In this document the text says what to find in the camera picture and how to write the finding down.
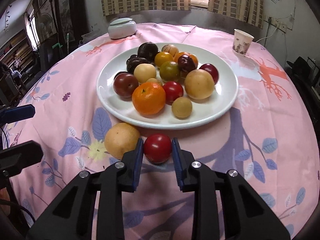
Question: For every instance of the small tan longan on plate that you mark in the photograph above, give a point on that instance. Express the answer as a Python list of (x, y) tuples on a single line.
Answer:
[(155, 80)]

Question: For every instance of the dark red plum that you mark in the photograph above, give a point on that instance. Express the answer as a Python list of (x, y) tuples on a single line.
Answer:
[(186, 63), (125, 84), (212, 70)]

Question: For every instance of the large dark purple fruit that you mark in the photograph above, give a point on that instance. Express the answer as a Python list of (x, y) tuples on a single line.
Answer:
[(148, 50)]

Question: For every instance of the small dark purple plum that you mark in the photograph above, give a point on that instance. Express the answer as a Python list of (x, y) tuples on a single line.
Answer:
[(133, 56)]

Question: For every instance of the dark red plum front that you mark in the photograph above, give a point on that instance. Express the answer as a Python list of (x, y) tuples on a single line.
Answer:
[(125, 84)]

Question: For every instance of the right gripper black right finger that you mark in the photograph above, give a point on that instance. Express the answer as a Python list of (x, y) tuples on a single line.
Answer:
[(245, 213)]

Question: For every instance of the striped pepino melon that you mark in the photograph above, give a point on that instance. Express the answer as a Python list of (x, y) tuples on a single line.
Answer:
[(171, 49)]

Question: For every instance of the large orange mandarin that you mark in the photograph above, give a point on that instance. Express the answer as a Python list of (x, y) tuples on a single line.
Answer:
[(149, 98)]

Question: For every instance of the pale yellow round fruit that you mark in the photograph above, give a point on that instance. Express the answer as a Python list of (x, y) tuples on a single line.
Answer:
[(144, 71)]

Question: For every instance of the greenish yellow tomato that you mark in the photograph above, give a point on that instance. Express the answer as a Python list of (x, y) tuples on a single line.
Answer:
[(169, 71)]

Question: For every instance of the orange fruit on plate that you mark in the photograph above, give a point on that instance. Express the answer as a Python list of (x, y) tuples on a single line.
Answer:
[(194, 58)]

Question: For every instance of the wall power socket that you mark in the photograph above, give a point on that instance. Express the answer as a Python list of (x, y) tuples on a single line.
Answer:
[(276, 23)]

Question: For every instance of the red cherry tomato on plate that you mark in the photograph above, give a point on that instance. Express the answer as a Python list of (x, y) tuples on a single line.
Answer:
[(173, 90)]

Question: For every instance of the small tan longan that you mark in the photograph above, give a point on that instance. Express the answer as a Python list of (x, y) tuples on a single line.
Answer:
[(155, 80), (182, 107)]

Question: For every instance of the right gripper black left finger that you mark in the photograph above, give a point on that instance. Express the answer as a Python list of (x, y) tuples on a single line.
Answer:
[(91, 197)]

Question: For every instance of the tan pear on cloth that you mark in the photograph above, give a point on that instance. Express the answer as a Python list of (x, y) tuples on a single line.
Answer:
[(121, 138)]

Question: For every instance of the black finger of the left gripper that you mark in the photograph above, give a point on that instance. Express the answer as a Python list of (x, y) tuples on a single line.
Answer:
[(18, 157), (12, 115)]

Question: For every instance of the celadon lidded jar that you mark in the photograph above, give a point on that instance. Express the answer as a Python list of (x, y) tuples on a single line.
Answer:
[(122, 28)]

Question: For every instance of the yellow orange citrus fruit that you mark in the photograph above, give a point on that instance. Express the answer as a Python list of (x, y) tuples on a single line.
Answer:
[(162, 57)]

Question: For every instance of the dark plum front left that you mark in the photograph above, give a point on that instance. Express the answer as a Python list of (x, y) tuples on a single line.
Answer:
[(131, 64)]

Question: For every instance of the large white plate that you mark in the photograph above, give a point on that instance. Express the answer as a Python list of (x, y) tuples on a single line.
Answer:
[(204, 111)]

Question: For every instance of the white paper cup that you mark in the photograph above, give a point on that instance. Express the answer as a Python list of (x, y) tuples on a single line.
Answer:
[(242, 41)]

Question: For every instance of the dark red plum back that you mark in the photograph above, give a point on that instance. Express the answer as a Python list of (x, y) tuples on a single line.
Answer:
[(212, 70)]

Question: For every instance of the tan pear on plate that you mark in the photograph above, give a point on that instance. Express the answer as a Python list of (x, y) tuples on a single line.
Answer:
[(199, 84)]

